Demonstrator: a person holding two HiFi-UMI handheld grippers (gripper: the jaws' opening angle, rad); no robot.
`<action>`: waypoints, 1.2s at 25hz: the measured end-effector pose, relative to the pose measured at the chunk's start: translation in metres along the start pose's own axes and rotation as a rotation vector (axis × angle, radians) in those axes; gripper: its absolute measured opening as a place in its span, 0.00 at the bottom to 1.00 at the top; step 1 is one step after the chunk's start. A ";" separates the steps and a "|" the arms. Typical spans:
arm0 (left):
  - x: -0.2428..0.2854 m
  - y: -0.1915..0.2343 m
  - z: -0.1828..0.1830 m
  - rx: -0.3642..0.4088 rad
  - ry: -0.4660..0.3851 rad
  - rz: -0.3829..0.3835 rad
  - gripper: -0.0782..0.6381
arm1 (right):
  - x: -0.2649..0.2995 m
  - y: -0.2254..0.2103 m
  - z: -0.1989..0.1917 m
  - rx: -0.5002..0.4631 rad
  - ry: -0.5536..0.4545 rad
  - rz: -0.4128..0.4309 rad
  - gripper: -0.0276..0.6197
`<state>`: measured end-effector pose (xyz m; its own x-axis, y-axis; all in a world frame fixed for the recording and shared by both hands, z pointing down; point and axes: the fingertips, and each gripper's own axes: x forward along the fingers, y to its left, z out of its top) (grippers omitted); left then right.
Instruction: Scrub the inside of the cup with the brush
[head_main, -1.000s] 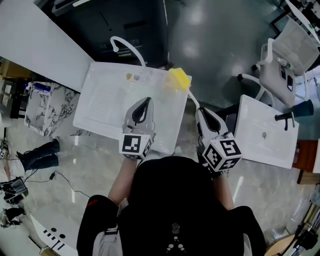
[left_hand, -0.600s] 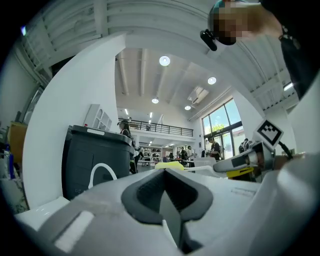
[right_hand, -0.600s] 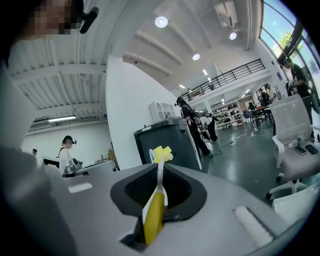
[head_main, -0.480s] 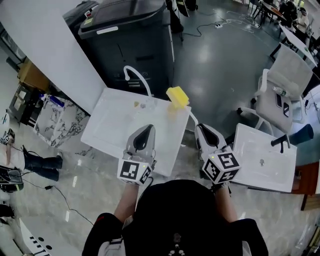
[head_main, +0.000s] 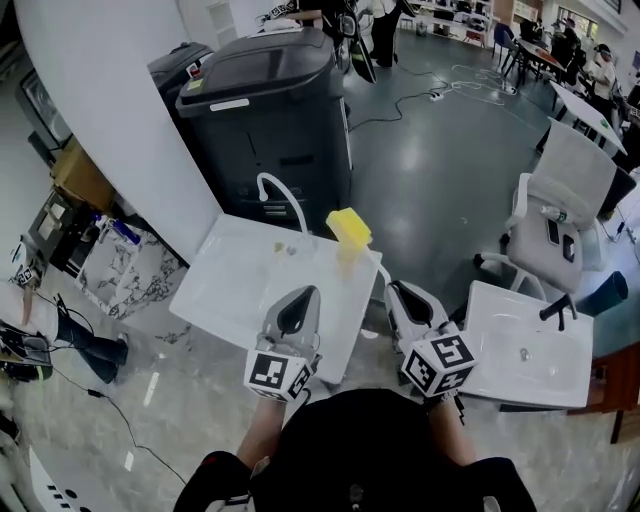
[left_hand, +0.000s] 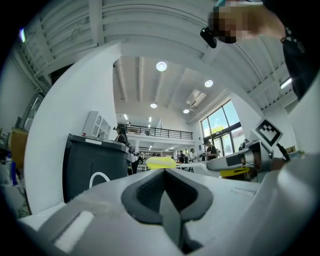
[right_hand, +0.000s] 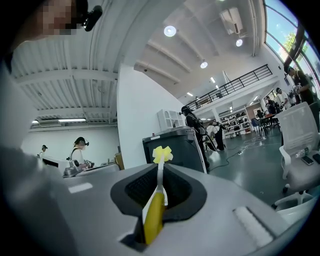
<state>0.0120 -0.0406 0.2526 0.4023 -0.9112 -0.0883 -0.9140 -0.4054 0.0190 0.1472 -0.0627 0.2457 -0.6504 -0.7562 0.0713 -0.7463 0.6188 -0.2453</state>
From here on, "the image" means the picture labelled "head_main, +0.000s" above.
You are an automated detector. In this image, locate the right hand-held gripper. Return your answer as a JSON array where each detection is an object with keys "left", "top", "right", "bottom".
[{"left": 384, "top": 279, "right": 479, "bottom": 400}]

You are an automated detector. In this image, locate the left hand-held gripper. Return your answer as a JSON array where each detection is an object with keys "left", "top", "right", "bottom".
[{"left": 243, "top": 285, "right": 324, "bottom": 404}]

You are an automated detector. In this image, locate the translucent plastic cup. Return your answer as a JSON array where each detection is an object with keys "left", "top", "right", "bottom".
[{"left": 335, "top": 244, "right": 367, "bottom": 279}]

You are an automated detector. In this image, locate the yellow sponge brush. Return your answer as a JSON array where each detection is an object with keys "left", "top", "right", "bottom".
[{"left": 325, "top": 208, "right": 396, "bottom": 287}]

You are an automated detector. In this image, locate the person's left forearm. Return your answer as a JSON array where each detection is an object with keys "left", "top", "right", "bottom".
[{"left": 234, "top": 397, "right": 292, "bottom": 469}]

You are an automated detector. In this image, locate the person's right forearm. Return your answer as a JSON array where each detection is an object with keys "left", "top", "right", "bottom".
[{"left": 427, "top": 394, "right": 479, "bottom": 469}]

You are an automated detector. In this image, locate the large white sink basin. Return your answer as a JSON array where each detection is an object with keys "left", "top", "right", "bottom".
[{"left": 168, "top": 213, "right": 384, "bottom": 386}]

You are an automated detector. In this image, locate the white curved faucet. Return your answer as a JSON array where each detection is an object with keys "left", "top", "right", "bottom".
[{"left": 256, "top": 172, "right": 314, "bottom": 236}]

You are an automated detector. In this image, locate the white sink basin black faucet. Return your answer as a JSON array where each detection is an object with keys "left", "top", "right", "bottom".
[{"left": 457, "top": 279, "right": 596, "bottom": 410}]

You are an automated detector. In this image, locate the person's black shirt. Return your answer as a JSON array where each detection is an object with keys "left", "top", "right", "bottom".
[{"left": 172, "top": 388, "right": 539, "bottom": 512}]

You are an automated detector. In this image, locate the marble pattern cabinet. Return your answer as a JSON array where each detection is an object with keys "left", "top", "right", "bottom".
[{"left": 79, "top": 217, "right": 202, "bottom": 321}]

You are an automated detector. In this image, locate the clear water bottle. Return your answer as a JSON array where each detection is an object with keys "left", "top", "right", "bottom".
[{"left": 539, "top": 204, "right": 572, "bottom": 225}]

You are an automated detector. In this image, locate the blue bottle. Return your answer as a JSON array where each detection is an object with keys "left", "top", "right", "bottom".
[{"left": 107, "top": 219, "right": 144, "bottom": 247}]

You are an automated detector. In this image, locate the teal tumbler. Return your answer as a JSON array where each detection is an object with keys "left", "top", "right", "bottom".
[{"left": 574, "top": 271, "right": 630, "bottom": 318}]

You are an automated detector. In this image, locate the large black machine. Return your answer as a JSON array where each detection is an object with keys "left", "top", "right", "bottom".
[{"left": 174, "top": 25, "right": 355, "bottom": 234}]

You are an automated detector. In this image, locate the brown wooden cabinet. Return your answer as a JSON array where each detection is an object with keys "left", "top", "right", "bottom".
[{"left": 567, "top": 344, "right": 640, "bottom": 444}]

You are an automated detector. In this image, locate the white mesh office chair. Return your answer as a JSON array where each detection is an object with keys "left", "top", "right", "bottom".
[{"left": 474, "top": 117, "right": 639, "bottom": 301}]

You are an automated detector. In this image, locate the black cabinet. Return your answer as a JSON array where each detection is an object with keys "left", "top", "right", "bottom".
[{"left": 27, "top": 189, "right": 97, "bottom": 272}]

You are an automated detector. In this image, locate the white table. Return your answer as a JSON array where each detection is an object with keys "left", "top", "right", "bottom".
[{"left": 549, "top": 79, "right": 629, "bottom": 157}]

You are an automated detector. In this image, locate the dark grey case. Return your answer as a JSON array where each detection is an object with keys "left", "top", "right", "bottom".
[{"left": 147, "top": 41, "right": 216, "bottom": 109}]

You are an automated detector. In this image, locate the white panel with black slots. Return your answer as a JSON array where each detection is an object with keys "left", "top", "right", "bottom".
[{"left": 27, "top": 447, "right": 97, "bottom": 512}]

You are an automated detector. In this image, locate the black floor cable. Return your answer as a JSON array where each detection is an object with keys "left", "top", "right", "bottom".
[{"left": 49, "top": 367, "right": 187, "bottom": 484}]

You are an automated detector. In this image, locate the white floor cable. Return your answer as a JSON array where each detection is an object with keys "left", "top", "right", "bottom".
[{"left": 349, "top": 64, "right": 519, "bottom": 132}]

